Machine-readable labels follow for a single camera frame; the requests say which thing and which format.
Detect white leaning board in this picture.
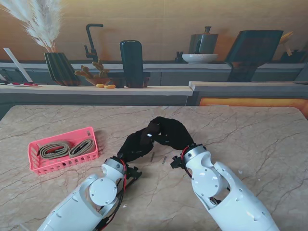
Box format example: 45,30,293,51
3,48,34,83

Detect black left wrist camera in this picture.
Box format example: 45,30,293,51
126,165,143,180

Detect black angled slab stand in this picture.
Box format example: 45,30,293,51
224,30,284,83

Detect black utensil holder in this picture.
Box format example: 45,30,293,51
280,49,308,64

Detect small black countertop item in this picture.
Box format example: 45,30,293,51
174,51,185,64

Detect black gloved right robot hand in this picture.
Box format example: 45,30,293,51
147,116,195,151

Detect white ceramic bowl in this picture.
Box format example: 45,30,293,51
181,53,219,64

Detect white plate with red food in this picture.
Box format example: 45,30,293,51
6,81,44,88

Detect pink plastic storage basket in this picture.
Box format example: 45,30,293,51
27,127,100,177

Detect red black left arm cable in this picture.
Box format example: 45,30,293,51
96,158,128,230

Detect black kitchen faucet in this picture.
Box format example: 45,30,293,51
84,23,104,63

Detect dark ribbed vase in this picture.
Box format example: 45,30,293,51
44,52,81,87

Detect beige woven belt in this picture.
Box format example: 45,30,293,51
37,141,73,160
68,139,95,159

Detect grey kitchen counter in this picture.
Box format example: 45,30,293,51
0,59,308,85

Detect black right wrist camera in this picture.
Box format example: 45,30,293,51
170,155,185,169

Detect red black right arm cable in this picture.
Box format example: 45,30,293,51
180,146,193,179

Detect black tall cylinder appliance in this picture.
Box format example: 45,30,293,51
119,39,145,82

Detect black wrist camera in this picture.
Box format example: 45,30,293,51
170,155,185,169
126,165,143,180

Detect white pampas grass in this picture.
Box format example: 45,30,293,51
0,0,64,53

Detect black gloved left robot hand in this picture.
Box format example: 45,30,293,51
117,127,156,164

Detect pale stone counter slab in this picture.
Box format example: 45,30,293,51
188,81,308,92

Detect yellow kitchen utensils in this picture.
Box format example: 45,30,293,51
279,30,295,45

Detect light wooden counter shelf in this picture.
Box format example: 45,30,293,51
0,84,194,97

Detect wooden bowl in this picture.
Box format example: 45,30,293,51
84,77,112,86

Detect green cactus plant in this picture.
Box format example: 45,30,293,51
74,59,110,79

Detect grey lidded pot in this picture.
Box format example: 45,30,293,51
188,26,219,55

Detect red black arm cable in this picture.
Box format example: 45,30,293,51
96,158,128,230
180,146,193,179

